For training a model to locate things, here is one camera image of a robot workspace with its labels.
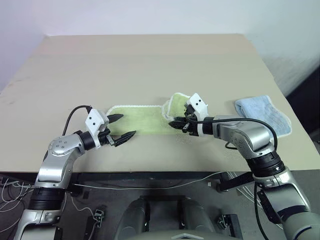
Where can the black table frame rail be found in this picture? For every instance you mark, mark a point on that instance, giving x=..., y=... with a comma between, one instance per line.
x=150, y=176

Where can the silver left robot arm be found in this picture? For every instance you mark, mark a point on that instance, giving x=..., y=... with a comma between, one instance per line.
x=58, y=147

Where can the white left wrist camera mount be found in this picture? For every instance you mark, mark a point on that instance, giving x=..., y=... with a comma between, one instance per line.
x=95, y=120

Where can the black table brace bracket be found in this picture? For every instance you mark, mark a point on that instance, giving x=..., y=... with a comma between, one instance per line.
x=235, y=181

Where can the green towel with white edge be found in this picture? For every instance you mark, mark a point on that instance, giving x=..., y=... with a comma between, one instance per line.
x=140, y=120

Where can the light blue folded towel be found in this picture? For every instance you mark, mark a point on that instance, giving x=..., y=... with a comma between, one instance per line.
x=265, y=113

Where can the dark grey rounded housing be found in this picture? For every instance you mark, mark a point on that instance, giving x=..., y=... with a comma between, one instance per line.
x=200, y=220
x=130, y=220

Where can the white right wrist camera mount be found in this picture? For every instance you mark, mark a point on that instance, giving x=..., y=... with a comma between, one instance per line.
x=198, y=102

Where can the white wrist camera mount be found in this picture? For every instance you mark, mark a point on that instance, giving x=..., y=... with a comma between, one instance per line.
x=95, y=120
x=198, y=102

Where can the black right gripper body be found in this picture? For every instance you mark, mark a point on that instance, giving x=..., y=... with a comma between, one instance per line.
x=192, y=125

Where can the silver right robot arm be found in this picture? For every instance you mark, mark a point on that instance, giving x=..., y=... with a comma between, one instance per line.
x=250, y=140

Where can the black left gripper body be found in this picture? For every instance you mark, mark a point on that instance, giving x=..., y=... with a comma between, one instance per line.
x=106, y=137

